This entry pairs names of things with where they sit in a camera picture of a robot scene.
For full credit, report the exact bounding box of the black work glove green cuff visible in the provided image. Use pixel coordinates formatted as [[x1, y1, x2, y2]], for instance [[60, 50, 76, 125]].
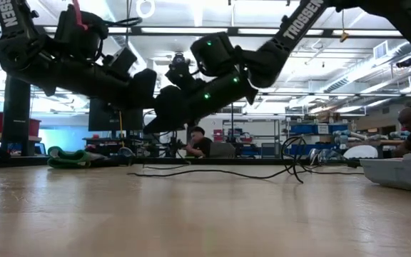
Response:
[[47, 145, 137, 169]]

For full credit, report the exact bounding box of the black tripod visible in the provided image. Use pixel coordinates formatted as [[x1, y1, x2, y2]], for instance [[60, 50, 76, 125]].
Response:
[[159, 135, 188, 159]]

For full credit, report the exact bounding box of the blue storage bin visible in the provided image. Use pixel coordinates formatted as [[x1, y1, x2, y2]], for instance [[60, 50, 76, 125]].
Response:
[[289, 123, 350, 136]]

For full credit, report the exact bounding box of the red storage bin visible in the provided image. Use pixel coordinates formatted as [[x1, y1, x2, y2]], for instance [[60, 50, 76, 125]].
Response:
[[0, 111, 42, 137]]

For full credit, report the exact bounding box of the yellow hanging tag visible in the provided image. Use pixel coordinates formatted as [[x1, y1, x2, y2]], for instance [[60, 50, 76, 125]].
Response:
[[339, 0, 350, 44]]

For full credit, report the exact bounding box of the grey plastic tool case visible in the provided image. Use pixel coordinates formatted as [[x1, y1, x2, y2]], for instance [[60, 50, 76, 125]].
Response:
[[360, 151, 411, 196]]

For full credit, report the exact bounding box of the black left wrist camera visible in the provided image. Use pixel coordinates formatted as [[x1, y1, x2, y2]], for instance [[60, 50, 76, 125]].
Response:
[[103, 46, 138, 76]]

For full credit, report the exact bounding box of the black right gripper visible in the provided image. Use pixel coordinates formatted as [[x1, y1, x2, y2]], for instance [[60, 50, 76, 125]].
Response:
[[143, 76, 237, 134]]

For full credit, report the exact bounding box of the thin black cord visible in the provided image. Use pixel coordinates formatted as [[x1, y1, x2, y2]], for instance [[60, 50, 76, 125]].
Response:
[[126, 135, 365, 185]]

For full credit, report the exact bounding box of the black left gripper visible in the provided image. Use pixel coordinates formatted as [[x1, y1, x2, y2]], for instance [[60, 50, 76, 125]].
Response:
[[98, 69, 158, 110]]

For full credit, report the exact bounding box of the blue grey bundle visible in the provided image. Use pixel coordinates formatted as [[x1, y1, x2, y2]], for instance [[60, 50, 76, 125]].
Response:
[[308, 147, 337, 166]]

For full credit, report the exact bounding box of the white ring ceiling light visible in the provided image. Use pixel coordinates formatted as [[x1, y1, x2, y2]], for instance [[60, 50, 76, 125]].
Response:
[[136, 0, 156, 19]]

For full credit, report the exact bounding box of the black monitor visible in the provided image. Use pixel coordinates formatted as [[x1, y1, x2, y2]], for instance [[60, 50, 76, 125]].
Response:
[[88, 98, 144, 132]]

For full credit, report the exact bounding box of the grey laptop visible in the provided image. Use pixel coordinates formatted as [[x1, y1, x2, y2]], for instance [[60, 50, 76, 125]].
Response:
[[208, 141, 236, 159]]

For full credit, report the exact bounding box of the white ceiling vent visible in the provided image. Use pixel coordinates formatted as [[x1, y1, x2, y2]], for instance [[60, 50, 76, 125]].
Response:
[[372, 40, 389, 61]]

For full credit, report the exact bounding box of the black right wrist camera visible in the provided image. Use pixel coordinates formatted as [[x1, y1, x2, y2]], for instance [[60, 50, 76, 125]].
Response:
[[165, 62, 206, 90]]

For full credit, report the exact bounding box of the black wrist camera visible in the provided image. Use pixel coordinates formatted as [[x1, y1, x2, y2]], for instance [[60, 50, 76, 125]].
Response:
[[165, 62, 206, 90], [103, 46, 138, 76]]

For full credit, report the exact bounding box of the white round object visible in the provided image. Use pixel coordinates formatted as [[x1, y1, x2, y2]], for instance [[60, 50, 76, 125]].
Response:
[[343, 143, 379, 160]]

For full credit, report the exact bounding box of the black overhead camera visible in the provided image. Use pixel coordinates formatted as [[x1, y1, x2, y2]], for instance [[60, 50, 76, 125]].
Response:
[[172, 52, 188, 67]]

